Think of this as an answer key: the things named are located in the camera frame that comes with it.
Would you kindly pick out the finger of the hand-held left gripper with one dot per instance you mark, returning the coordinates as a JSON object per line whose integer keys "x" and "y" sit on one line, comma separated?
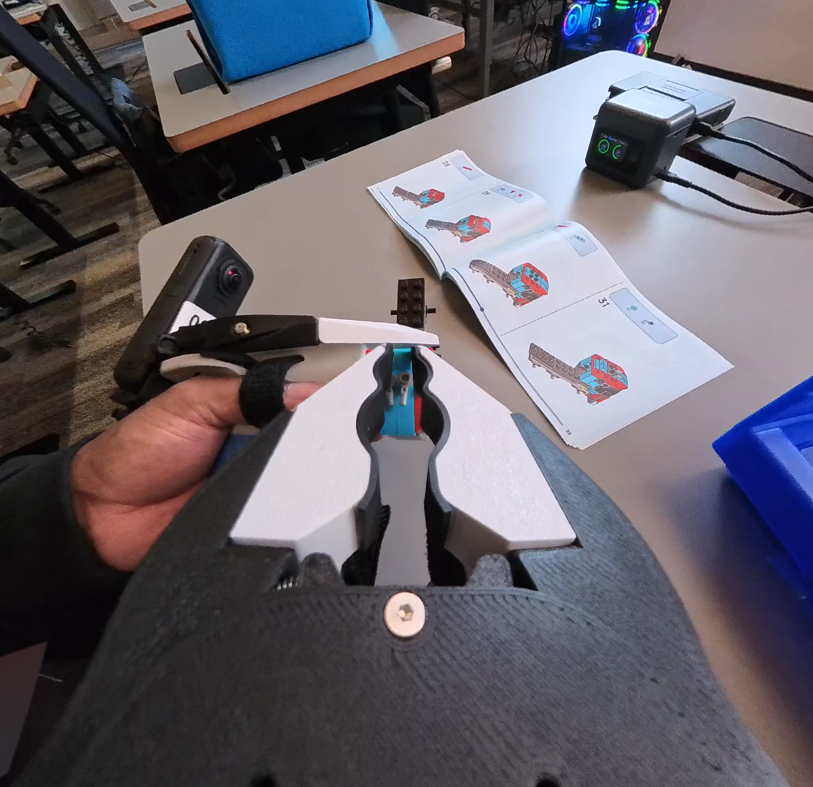
{"x": 368, "y": 333}

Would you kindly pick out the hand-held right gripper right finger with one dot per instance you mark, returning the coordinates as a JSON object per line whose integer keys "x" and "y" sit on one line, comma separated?
{"x": 502, "y": 482}

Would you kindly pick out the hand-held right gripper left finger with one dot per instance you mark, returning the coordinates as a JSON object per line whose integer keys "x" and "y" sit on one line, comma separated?
{"x": 298, "y": 482}

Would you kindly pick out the small grey lever piece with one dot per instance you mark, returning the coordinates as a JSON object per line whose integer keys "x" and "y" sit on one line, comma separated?
{"x": 390, "y": 383}
{"x": 404, "y": 390}

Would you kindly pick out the toy brick truck model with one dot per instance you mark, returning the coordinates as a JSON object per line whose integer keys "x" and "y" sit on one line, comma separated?
{"x": 400, "y": 418}

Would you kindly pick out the blue plastic bin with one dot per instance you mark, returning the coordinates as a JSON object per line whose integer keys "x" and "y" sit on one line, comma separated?
{"x": 775, "y": 456}

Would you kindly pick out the grey desk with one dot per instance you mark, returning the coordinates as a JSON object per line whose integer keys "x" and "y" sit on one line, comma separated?
{"x": 635, "y": 259}

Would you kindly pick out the person's left hand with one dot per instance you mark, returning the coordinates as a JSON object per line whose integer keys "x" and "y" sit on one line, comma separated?
{"x": 159, "y": 456}

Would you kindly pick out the open instruction booklet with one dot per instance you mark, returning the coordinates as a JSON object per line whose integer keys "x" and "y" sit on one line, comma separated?
{"x": 571, "y": 323}

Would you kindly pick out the wood-edged white table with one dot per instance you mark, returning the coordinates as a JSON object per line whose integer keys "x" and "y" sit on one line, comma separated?
{"x": 317, "y": 88}

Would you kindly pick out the blue padded panel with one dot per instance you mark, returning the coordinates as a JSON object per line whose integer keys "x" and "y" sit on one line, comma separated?
{"x": 273, "y": 24}

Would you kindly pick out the black power station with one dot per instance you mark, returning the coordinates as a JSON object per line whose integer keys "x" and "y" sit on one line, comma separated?
{"x": 641, "y": 132}

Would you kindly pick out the computer tower coloured lights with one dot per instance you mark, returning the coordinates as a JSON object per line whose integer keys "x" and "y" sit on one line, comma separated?
{"x": 610, "y": 18}

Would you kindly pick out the grey battery pack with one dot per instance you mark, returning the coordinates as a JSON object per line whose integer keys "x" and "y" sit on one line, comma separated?
{"x": 705, "y": 97}

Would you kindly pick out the black flat tablet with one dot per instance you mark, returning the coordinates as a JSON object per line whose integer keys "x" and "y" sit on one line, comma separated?
{"x": 762, "y": 151}

